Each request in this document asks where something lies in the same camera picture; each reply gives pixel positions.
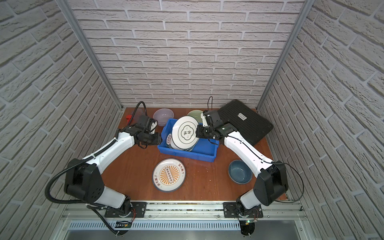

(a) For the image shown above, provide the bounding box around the light green bowl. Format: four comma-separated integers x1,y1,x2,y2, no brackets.
188,110,203,124

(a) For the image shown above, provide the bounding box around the lavender bowl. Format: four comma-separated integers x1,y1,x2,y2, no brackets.
153,109,174,127

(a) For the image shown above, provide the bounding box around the green rimmed white plate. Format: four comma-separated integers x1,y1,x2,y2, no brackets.
166,133,175,149

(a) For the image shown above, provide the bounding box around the orange sunburst white plate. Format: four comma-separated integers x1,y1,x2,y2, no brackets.
152,158,186,193

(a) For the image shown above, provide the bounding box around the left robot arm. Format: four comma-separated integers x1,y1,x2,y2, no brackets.
64,115,162,217

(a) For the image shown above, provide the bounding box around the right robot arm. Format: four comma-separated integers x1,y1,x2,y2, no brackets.
196,110,289,216

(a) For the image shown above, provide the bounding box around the blue plastic bin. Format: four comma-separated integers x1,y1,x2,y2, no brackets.
157,119,219,163

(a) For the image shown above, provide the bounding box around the red pipe wrench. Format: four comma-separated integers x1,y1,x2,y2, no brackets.
126,115,132,123

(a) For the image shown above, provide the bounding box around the black tool case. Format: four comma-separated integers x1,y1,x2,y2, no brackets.
218,100,274,146

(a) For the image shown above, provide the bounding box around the grey blue bowl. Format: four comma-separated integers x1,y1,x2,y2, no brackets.
228,160,253,185

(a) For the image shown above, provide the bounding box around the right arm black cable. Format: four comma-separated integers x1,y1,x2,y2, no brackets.
206,95,305,229

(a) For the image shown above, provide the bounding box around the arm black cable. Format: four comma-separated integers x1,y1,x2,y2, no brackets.
206,95,305,229
44,101,148,236

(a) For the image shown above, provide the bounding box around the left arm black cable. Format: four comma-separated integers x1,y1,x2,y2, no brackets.
44,101,148,236

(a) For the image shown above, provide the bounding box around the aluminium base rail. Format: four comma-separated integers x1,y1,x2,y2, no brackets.
61,199,308,232

